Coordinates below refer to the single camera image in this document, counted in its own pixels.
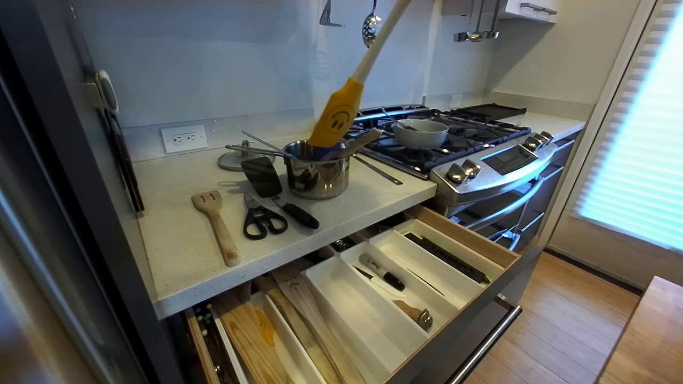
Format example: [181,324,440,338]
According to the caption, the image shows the wooden spatula with yellow tip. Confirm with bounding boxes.
[305,0,413,148]

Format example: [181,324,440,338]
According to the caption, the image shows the steel utensil holder pot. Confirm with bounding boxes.
[282,138,354,201]

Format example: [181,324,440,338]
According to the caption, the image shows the black turner spatula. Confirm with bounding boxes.
[239,155,322,233]

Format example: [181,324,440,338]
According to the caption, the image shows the thin metal utensil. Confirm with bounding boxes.
[239,128,289,155]

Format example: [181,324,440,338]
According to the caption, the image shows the wooden slotted spatula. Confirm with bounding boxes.
[189,188,240,268]

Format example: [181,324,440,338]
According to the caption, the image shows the long wooden utensil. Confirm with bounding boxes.
[265,274,366,384]

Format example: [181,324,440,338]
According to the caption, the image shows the hanging dark utensil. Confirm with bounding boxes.
[317,0,344,29]

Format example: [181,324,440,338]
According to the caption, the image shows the wooden kitchen drawer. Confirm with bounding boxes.
[184,205,525,384]

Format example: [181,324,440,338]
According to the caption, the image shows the white bowl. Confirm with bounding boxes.
[391,116,449,151]

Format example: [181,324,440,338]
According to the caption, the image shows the glass pot lid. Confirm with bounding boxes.
[215,138,284,172]

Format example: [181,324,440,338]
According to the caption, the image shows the white cutlery organizer tray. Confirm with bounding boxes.
[263,218,508,384]

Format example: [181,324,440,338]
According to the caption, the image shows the long black knife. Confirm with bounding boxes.
[404,229,492,285]

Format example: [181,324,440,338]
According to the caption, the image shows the stainless gas stove range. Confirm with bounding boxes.
[313,101,588,252]

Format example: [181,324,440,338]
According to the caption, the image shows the hanging metal slotted spoon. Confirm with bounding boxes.
[361,0,384,50]

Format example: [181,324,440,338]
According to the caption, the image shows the hanging metal ladles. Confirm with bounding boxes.
[454,0,503,42]

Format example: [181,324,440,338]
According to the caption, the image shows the white upper cabinet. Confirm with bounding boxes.
[496,0,563,26]

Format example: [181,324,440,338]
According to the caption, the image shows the white window blind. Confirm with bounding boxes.
[574,5,683,255]

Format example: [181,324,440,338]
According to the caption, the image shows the stainless refrigerator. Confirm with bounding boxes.
[0,0,188,384]

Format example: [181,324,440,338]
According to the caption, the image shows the wooden table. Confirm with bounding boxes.
[595,274,683,384]

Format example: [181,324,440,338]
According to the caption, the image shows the black-handled scissors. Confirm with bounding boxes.
[240,190,289,240]

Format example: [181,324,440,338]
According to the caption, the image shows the black-handled small tool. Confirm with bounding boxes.
[357,252,408,292]

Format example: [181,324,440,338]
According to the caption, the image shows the small wooden-handled fork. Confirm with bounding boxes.
[392,298,435,333]

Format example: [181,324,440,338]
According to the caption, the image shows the white wall outlet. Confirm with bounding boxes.
[158,123,208,155]

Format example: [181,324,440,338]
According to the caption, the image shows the black wall-mounted knife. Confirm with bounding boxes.
[94,105,146,218]

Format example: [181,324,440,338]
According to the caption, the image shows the white wall-mounted holder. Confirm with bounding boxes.
[79,67,122,115]

